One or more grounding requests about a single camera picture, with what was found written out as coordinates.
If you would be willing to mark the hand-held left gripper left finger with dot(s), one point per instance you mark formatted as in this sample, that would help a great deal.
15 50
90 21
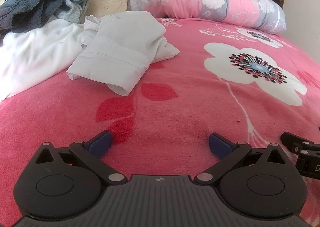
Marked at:
100 143

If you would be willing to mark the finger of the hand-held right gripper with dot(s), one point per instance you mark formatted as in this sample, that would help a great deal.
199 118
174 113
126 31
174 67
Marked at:
291 141

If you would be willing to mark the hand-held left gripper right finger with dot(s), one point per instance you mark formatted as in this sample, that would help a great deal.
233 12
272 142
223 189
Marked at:
221 146

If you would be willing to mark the light grey shirt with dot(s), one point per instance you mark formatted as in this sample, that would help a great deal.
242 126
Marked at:
117 49

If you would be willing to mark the white garment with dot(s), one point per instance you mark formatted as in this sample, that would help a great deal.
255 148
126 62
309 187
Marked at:
32 52

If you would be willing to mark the light grey garment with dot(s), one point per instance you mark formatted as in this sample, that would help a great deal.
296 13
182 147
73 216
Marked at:
72 10

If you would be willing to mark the dark grey garment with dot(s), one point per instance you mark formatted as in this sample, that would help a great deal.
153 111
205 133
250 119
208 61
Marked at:
25 12

